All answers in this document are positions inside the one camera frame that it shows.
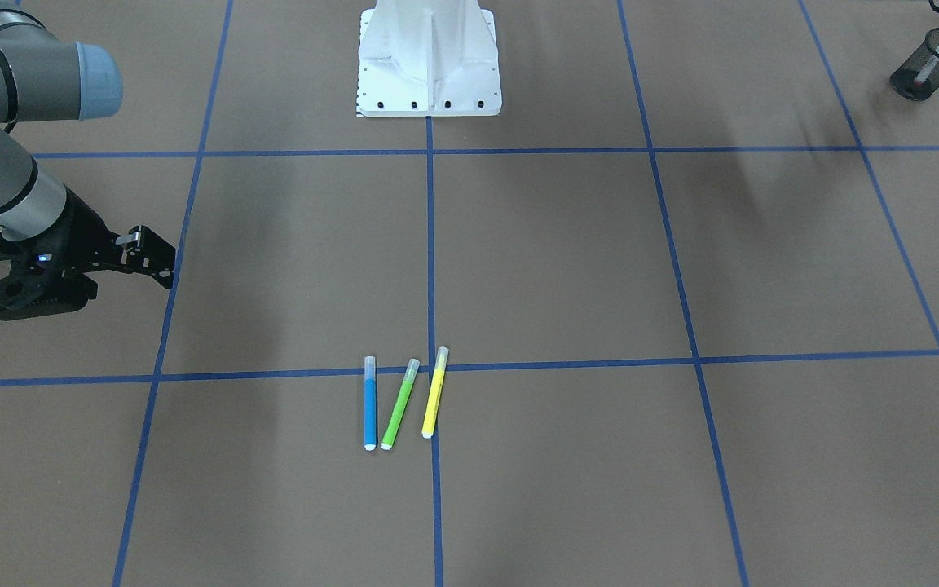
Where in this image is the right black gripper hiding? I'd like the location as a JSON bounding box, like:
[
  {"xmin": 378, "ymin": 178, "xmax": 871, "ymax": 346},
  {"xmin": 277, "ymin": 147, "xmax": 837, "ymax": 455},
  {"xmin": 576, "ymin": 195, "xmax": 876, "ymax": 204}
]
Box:
[{"xmin": 0, "ymin": 190, "xmax": 176, "ymax": 322}]

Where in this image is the red and white marker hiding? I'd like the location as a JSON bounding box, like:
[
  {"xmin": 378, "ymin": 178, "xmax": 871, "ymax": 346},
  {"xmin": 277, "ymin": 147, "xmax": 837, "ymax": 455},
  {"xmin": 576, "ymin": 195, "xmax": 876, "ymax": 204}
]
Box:
[{"xmin": 913, "ymin": 44, "xmax": 939, "ymax": 88}]

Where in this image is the blue highlighter pen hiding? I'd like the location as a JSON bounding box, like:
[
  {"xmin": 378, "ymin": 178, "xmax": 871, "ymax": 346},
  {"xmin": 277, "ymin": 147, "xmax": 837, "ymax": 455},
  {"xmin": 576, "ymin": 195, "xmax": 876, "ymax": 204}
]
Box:
[{"xmin": 363, "ymin": 355, "xmax": 379, "ymax": 451}]

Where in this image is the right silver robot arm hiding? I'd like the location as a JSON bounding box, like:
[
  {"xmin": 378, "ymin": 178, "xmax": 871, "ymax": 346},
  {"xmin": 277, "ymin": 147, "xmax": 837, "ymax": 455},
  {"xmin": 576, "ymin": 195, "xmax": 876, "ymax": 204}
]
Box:
[{"xmin": 0, "ymin": 1, "xmax": 176, "ymax": 322}]

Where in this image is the far black mesh cup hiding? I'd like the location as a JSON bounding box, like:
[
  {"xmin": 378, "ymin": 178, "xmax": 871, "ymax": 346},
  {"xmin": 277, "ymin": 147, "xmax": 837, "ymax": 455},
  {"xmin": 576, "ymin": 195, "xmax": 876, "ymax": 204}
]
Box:
[{"xmin": 889, "ymin": 29, "xmax": 939, "ymax": 103}]

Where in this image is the green highlighter pen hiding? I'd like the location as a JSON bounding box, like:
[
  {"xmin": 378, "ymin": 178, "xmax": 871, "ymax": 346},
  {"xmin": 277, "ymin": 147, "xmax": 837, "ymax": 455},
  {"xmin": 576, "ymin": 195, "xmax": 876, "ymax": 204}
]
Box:
[{"xmin": 380, "ymin": 358, "xmax": 421, "ymax": 451}]

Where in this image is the yellow highlighter pen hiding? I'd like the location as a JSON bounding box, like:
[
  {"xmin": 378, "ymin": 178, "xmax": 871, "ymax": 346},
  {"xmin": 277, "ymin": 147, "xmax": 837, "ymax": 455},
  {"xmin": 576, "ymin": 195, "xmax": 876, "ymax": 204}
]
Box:
[{"xmin": 421, "ymin": 346, "xmax": 450, "ymax": 439}]

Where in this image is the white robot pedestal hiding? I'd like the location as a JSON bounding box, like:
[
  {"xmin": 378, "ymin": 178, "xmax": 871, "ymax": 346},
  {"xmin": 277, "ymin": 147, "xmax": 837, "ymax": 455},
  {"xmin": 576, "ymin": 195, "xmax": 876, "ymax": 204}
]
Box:
[{"xmin": 355, "ymin": 1, "xmax": 503, "ymax": 117}]

